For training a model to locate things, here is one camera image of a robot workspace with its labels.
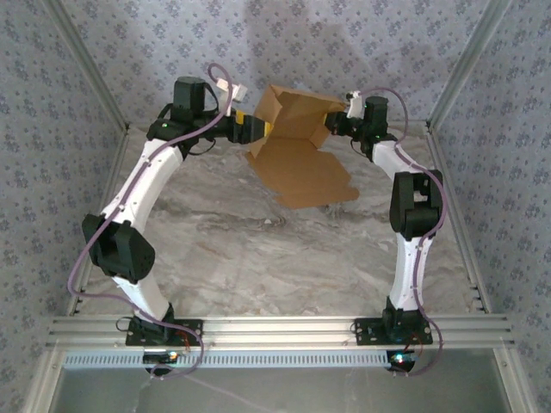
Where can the aluminium frame corner post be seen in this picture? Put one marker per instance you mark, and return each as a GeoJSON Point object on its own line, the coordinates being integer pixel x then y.
{"type": "Point", "coordinates": [86, 69]}
{"type": "Point", "coordinates": [469, 64]}

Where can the aluminium table side rail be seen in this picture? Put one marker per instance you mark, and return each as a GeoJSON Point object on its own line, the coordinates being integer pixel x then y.
{"type": "Point", "coordinates": [456, 215]}
{"type": "Point", "coordinates": [113, 172]}

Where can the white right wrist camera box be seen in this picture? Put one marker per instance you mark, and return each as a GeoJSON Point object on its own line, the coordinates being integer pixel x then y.
{"type": "Point", "coordinates": [355, 105]}

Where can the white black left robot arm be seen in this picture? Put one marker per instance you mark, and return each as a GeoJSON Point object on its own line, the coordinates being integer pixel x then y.
{"type": "Point", "coordinates": [142, 185]}

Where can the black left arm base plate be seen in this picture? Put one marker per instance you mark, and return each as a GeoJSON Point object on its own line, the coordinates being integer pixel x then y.
{"type": "Point", "coordinates": [196, 333]}

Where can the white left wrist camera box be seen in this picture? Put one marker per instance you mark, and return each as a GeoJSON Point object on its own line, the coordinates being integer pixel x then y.
{"type": "Point", "coordinates": [234, 90]}

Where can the brown cardboard box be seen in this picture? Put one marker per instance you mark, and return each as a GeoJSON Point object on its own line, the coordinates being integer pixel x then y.
{"type": "Point", "coordinates": [301, 172]}

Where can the aluminium frame cross rail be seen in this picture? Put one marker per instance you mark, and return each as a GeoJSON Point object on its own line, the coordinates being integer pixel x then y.
{"type": "Point", "coordinates": [280, 331]}

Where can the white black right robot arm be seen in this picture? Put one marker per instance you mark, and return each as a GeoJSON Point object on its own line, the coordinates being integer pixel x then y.
{"type": "Point", "coordinates": [413, 206]}

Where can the small controller board with LED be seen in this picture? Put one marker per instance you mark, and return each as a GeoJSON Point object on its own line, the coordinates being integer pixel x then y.
{"type": "Point", "coordinates": [161, 356]}
{"type": "Point", "coordinates": [402, 359]}

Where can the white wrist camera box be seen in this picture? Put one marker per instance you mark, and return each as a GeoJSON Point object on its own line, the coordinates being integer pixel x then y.
{"type": "Point", "coordinates": [355, 105]}
{"type": "Point", "coordinates": [234, 90]}

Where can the grey metal sheet panel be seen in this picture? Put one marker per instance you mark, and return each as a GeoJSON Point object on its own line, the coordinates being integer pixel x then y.
{"type": "Point", "coordinates": [280, 391]}

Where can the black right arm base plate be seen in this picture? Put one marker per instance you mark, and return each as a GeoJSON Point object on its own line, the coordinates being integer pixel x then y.
{"type": "Point", "coordinates": [366, 331]}

